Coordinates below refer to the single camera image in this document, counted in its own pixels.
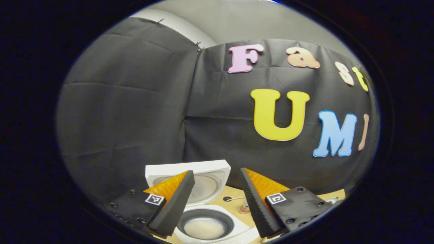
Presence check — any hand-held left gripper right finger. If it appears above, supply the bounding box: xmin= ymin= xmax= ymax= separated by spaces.
xmin=240 ymin=167 xmax=335 ymax=239

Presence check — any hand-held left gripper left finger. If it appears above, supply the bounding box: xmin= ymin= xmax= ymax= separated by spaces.
xmin=103 ymin=170 xmax=196 ymax=237

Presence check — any white rice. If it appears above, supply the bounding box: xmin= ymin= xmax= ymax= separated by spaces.
xmin=183 ymin=217 xmax=226 ymax=240

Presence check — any white rice cooker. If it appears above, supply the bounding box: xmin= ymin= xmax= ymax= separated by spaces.
xmin=145 ymin=160 xmax=261 ymax=244

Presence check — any black backdrop cloth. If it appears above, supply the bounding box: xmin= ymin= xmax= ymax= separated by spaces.
xmin=56 ymin=17 xmax=380 ymax=204

